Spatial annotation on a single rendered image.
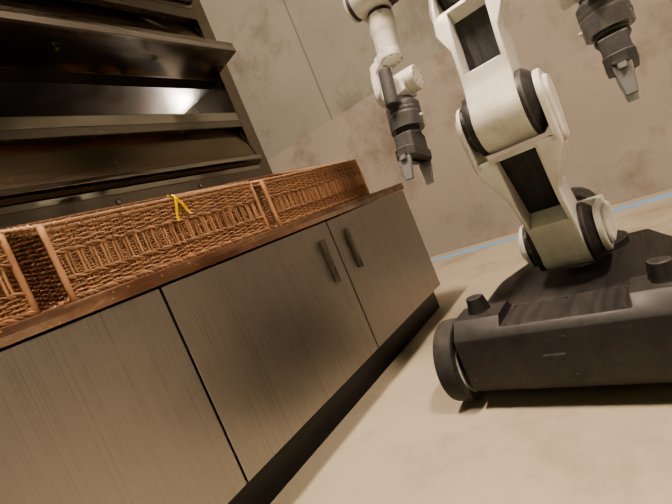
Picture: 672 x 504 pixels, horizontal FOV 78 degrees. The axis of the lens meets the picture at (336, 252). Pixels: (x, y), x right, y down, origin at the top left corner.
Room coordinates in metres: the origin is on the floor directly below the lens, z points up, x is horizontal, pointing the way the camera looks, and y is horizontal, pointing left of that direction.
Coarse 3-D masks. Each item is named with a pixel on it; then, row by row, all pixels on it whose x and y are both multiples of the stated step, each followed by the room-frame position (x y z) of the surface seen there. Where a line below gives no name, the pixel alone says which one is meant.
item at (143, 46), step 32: (0, 32) 1.21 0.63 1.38; (32, 32) 1.26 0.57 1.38; (64, 32) 1.32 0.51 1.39; (96, 32) 1.38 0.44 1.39; (128, 32) 1.47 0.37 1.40; (0, 64) 1.30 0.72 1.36; (32, 64) 1.37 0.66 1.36; (64, 64) 1.43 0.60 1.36; (96, 64) 1.51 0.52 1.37; (128, 64) 1.59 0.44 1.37; (160, 64) 1.69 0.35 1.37; (192, 64) 1.79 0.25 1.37; (224, 64) 1.91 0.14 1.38
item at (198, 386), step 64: (384, 192) 1.65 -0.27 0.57; (256, 256) 1.05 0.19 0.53; (320, 256) 1.24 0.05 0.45; (384, 256) 1.51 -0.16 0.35; (64, 320) 0.69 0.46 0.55; (128, 320) 0.77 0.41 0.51; (192, 320) 0.86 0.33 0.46; (256, 320) 0.98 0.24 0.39; (320, 320) 1.15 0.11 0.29; (384, 320) 1.38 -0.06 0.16; (0, 384) 0.60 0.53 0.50; (64, 384) 0.66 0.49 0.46; (128, 384) 0.73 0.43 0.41; (192, 384) 0.82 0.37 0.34; (256, 384) 0.93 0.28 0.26; (320, 384) 1.07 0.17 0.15; (0, 448) 0.58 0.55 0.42; (64, 448) 0.63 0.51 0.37; (128, 448) 0.69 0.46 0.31; (192, 448) 0.77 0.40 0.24; (256, 448) 0.87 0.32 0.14
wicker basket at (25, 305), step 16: (0, 240) 0.70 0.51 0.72; (0, 256) 0.70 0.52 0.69; (0, 272) 0.69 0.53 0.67; (16, 272) 0.70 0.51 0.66; (0, 288) 0.78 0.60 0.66; (16, 288) 0.73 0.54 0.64; (0, 304) 0.68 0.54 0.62; (16, 304) 0.69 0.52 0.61; (32, 304) 0.70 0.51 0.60; (0, 320) 0.67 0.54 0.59; (16, 320) 0.68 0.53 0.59
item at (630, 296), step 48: (576, 192) 1.14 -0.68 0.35; (624, 240) 1.11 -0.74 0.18; (528, 288) 1.08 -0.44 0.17; (576, 288) 0.95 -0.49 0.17; (624, 288) 0.80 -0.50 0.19; (480, 336) 0.88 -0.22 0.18; (528, 336) 0.81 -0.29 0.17; (576, 336) 0.76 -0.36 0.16; (624, 336) 0.71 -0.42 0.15; (480, 384) 0.90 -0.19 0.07; (528, 384) 0.84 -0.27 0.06; (576, 384) 0.79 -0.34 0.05; (624, 384) 0.75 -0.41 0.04
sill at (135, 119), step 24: (0, 120) 1.22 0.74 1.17; (24, 120) 1.27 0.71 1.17; (48, 120) 1.32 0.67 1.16; (72, 120) 1.38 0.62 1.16; (96, 120) 1.44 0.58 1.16; (120, 120) 1.51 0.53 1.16; (144, 120) 1.58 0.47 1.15; (168, 120) 1.66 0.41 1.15; (192, 120) 1.75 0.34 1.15; (216, 120) 1.86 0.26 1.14
